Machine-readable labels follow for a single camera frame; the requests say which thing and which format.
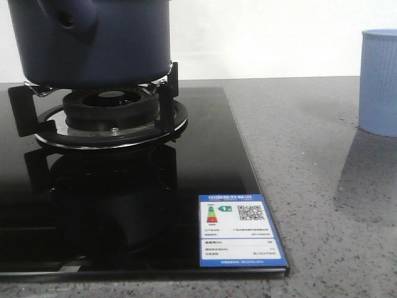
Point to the black glass gas stove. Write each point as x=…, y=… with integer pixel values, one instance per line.
x=119, y=214

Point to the black gas burner head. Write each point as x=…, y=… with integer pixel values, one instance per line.
x=104, y=109

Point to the blue energy label sticker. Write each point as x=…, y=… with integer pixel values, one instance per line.
x=237, y=231

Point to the dark blue cooking pot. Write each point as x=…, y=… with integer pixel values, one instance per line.
x=92, y=44

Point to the black metal pot support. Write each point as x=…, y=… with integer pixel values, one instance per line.
x=50, y=127

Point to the light blue ribbed cup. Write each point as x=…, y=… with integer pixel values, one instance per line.
x=377, y=94

